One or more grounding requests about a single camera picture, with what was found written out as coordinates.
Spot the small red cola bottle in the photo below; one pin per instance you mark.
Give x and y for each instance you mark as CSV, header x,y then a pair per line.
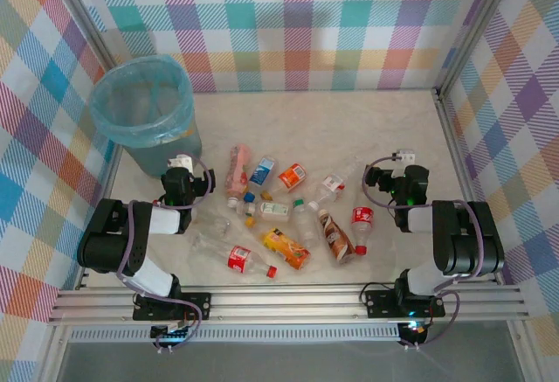
x,y
362,218

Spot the large clear cola bottle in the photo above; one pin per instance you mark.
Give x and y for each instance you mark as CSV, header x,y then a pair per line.
x,y
239,259

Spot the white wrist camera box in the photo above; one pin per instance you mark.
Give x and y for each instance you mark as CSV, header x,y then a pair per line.
x,y
404,157
181,162

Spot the clear bottle white red label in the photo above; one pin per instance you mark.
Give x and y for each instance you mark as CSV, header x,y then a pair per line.
x,y
333,183

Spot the black controller board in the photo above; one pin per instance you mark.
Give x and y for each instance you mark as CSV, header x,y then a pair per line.
x,y
168,334
415,329

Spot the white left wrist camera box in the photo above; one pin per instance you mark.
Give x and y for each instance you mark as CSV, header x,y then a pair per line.
x,y
181,162

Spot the yellow orange juice bottle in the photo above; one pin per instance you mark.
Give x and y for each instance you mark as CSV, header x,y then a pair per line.
x,y
286,248

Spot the pink bottle white cap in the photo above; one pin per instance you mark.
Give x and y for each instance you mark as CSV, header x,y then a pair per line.
x,y
238,168

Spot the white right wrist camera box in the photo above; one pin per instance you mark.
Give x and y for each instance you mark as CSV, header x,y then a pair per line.
x,y
404,157

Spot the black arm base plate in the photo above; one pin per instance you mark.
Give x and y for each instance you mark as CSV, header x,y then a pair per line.
x,y
198,305
377,303

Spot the aluminium frame post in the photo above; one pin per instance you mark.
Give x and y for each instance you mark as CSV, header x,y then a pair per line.
x,y
83,15
476,28

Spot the small yellow bottle cap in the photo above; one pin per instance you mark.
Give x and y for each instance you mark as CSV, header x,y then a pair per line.
x,y
250,223

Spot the brown coffee drink bottle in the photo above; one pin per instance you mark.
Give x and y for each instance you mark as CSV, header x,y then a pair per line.
x,y
336,238

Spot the blue-lined trash bin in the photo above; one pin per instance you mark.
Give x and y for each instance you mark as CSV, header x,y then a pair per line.
x,y
131,93

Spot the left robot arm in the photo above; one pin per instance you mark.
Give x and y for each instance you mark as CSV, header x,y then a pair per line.
x,y
109,242

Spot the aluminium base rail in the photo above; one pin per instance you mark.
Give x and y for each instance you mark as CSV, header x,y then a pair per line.
x,y
284,307

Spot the small white green label bottle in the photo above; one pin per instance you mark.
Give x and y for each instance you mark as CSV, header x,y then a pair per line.
x,y
273,210

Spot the blue label water bottle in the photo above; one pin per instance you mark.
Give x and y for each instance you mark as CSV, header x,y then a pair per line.
x,y
262,172

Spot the clear bottle green cap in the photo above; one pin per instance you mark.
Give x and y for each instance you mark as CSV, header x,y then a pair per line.
x,y
305,227

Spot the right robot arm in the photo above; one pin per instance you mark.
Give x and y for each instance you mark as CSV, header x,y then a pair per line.
x,y
471,242

